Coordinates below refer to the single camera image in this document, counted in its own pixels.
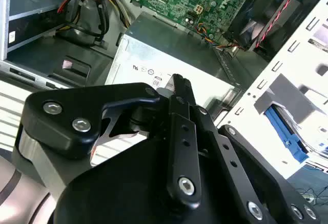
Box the hard disk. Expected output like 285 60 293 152
265 103 328 164

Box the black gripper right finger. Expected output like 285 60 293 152
181 76 321 224

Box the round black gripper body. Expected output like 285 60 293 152
52 131 282 224

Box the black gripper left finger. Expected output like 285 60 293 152
17 73 203 206

